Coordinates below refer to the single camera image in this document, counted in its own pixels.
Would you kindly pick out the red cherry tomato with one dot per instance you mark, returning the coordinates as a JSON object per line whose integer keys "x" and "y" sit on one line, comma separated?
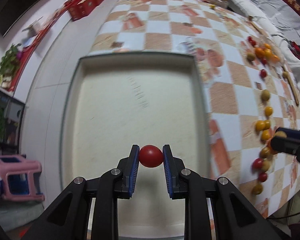
{"x": 263, "y": 73}
{"x": 150, "y": 156}

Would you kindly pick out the pink plastic stool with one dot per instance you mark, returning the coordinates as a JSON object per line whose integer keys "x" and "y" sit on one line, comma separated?
{"x": 20, "y": 178}

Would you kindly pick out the yellow cherry tomato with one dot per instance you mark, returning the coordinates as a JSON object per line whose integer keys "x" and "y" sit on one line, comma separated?
{"x": 259, "y": 125}
{"x": 268, "y": 111}
{"x": 265, "y": 135}

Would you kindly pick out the wooden stick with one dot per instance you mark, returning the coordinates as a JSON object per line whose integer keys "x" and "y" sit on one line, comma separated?
{"x": 287, "y": 76}

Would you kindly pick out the red gift box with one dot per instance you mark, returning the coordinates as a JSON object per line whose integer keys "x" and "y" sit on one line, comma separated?
{"x": 81, "y": 8}

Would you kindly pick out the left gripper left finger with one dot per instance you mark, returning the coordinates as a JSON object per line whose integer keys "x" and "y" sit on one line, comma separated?
{"x": 89, "y": 206}

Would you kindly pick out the green kiwi fruit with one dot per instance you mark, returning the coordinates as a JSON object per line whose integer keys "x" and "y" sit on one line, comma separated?
{"x": 265, "y": 95}
{"x": 251, "y": 57}

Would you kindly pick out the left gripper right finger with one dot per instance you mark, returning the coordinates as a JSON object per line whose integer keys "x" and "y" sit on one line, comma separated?
{"x": 213, "y": 208}

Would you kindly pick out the green potted plant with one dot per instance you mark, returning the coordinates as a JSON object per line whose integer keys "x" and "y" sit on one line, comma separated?
{"x": 9, "y": 65}

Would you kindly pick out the white shallow tray box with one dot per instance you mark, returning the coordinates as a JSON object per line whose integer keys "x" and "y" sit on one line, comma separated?
{"x": 119, "y": 100}

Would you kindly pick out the orange mandarin by bowl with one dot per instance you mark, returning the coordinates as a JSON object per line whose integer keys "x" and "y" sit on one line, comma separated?
{"x": 259, "y": 52}

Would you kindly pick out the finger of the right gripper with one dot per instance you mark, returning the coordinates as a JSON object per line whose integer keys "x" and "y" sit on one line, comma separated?
{"x": 291, "y": 133}
{"x": 285, "y": 145}

